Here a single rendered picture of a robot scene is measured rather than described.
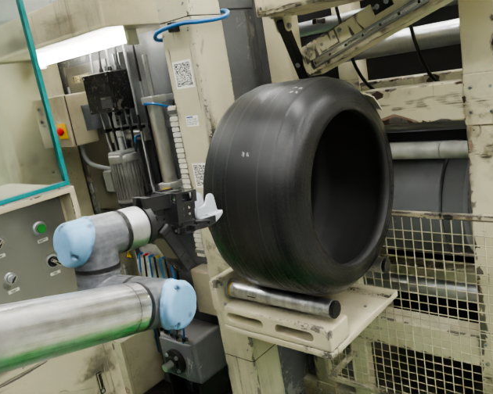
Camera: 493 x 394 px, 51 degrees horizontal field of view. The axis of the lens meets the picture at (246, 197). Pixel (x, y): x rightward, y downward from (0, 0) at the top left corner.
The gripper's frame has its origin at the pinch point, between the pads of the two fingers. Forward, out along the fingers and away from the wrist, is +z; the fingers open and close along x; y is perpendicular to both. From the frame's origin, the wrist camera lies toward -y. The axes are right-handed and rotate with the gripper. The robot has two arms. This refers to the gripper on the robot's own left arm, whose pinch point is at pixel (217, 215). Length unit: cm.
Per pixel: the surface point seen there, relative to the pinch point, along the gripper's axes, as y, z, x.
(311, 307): -27.5, 23.7, -6.3
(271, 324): -33.9, 22.2, 5.5
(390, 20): 43, 63, -11
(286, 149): 12.4, 13.7, -9.1
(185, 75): 32, 24, 32
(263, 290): -26.2, 24.7, 9.7
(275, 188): 4.6, 10.2, -8.2
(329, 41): 40, 63, 9
